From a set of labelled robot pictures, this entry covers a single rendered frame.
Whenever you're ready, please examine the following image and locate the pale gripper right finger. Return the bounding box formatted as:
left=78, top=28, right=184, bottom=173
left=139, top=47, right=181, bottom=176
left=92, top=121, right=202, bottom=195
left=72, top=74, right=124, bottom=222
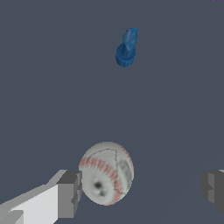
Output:
left=200, top=169, right=224, bottom=216

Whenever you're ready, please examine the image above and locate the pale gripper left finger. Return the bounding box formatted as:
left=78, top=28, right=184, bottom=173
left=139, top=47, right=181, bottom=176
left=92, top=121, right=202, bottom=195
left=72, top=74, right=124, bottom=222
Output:
left=0, top=169, right=83, bottom=224

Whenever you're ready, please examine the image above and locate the white red-stitched baseball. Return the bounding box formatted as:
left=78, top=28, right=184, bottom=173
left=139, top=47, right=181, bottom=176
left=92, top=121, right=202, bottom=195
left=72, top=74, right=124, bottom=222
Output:
left=78, top=141, right=136, bottom=207

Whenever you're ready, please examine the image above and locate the blue plastic toy bolt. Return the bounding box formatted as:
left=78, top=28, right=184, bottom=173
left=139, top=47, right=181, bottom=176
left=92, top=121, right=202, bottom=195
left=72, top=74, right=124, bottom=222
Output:
left=115, top=27, right=139, bottom=68

